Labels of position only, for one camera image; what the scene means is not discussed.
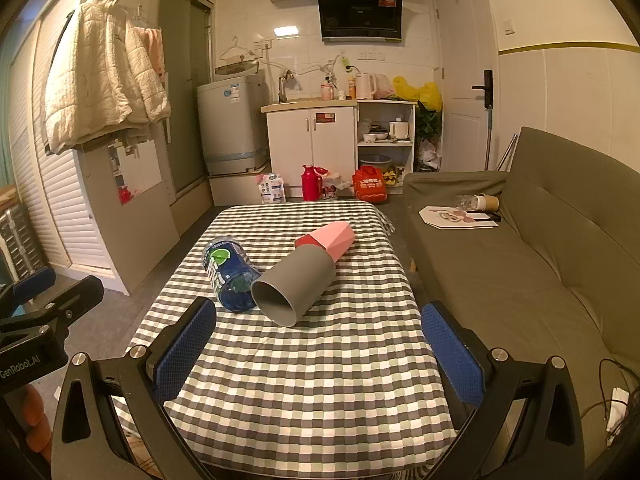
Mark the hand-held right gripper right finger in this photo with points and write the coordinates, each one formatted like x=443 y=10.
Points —
x=452 y=355

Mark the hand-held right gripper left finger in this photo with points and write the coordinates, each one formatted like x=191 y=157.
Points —
x=182 y=352

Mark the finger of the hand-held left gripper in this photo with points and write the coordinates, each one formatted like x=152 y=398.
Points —
x=32 y=282
x=75 y=297

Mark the grey cup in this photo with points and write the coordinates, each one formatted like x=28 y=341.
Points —
x=300 y=280

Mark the brown paper cup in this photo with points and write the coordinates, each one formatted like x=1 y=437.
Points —
x=487 y=202

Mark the pink faceted cup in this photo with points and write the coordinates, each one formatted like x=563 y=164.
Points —
x=332 y=237

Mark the person's left hand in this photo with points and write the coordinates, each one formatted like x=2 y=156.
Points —
x=35 y=410

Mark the silver ribbed suitcase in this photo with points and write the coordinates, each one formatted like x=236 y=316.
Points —
x=15 y=240

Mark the green sofa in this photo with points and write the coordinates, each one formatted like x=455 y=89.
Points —
x=500 y=285

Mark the white louvred wardrobe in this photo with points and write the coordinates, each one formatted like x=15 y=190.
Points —
x=65 y=200

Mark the blue plastic bottle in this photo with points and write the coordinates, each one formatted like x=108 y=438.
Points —
x=225 y=270

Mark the checkered tablecloth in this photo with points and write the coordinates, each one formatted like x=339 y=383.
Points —
x=300 y=400

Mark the printed cardboard sheet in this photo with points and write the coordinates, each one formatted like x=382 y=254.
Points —
x=450 y=219

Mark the white platform block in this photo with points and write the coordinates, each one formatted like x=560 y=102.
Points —
x=235 y=190

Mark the white detergent pouch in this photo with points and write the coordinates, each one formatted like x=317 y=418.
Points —
x=271 y=190

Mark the red shopping bag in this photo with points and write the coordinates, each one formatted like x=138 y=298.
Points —
x=370 y=187

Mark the white quilted jacket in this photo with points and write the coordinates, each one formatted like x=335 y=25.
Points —
x=95 y=85

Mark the plastic wash basin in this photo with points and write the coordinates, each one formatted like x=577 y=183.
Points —
x=375 y=162

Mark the white open shelf unit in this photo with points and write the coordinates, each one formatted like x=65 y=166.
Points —
x=411 y=150

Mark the red thermos flask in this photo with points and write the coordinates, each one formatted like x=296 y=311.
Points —
x=310 y=185

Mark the white small pot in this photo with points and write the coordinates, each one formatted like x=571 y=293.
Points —
x=400 y=130

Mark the green leafy plant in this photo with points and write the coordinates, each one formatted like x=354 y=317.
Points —
x=429 y=125

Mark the white washing machine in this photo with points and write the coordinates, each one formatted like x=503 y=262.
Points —
x=230 y=120

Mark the glass shower door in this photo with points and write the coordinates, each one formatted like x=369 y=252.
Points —
x=185 y=85

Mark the white sink cabinet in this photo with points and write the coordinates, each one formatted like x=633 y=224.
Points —
x=310 y=150

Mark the pink garment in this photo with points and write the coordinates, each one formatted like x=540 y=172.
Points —
x=155 y=50

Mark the yellow plastic bag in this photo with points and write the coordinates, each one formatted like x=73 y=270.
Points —
x=420 y=92

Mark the pink plastic bag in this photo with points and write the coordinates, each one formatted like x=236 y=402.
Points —
x=384 y=87

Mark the white electric kettle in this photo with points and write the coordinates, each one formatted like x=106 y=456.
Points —
x=365 y=87

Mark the orange bottle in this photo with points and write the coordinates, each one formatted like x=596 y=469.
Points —
x=352 y=89

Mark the metal faucet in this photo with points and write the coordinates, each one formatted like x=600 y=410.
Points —
x=284 y=85

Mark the pink container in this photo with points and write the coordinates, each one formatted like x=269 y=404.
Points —
x=327 y=92

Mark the white door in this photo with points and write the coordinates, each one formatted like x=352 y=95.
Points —
x=462 y=60

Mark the black range hood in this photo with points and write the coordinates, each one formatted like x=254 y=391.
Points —
x=360 y=10

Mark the white light switch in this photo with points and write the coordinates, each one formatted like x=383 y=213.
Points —
x=509 y=26

